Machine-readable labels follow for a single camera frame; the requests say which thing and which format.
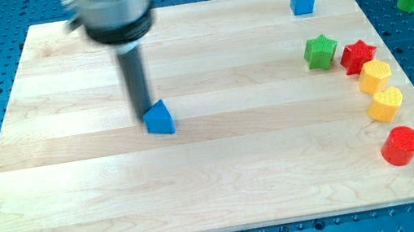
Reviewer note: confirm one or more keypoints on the red cylinder block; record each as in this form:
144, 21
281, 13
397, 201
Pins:
398, 149

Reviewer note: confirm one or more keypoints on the green star block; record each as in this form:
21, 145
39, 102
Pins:
319, 52

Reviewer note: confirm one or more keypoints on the wooden board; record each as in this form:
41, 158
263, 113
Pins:
261, 139

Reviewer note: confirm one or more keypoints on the yellow hexagon block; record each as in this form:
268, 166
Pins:
374, 77

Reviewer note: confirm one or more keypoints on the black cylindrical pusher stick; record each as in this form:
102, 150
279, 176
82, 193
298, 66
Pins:
130, 62

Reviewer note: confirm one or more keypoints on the blue cube block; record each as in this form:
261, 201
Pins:
301, 7

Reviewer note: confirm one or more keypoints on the yellow heart block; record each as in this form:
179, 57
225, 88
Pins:
385, 105

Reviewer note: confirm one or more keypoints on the blue triangle block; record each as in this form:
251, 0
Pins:
158, 119

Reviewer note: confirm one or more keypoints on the red star block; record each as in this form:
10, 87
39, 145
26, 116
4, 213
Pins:
355, 55

